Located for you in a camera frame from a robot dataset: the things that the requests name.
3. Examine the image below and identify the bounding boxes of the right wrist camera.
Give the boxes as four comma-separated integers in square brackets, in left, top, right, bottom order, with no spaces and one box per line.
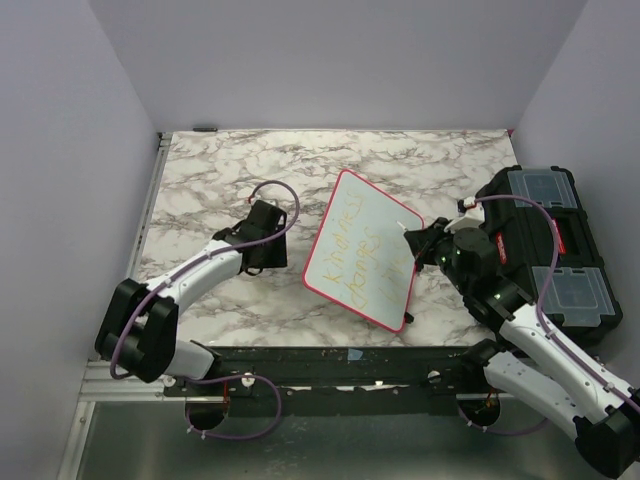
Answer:
[445,197,485,233]

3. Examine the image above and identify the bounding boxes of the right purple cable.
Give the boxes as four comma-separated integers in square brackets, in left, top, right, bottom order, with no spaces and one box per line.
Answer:
[472,194,640,436]

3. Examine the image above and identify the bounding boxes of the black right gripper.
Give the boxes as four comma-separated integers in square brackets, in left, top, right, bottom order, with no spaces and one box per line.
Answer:
[406,216,472,295]

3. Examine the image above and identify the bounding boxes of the black plastic toolbox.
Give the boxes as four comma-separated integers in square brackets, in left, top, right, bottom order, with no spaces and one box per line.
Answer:
[476,166,623,348]

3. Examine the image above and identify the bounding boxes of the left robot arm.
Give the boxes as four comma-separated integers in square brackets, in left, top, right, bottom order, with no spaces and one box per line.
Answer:
[95,200,287,395]

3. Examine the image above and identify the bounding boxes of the purple cable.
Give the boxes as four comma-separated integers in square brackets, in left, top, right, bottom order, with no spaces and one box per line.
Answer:
[472,194,640,436]
[109,180,301,441]

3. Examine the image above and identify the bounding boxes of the pink framed whiteboard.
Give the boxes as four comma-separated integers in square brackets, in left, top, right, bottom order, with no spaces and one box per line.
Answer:
[302,169,425,333]

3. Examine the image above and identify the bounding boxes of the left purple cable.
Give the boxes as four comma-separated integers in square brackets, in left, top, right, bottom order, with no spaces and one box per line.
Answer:
[109,180,301,441]

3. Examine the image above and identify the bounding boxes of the aluminium frame profile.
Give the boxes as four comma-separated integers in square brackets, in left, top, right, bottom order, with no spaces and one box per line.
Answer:
[57,132,172,479]

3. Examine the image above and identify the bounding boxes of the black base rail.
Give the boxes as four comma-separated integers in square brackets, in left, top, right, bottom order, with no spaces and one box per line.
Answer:
[159,347,503,425]

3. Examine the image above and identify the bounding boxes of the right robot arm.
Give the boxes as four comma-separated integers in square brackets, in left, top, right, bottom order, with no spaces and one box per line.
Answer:
[403,218,639,479]

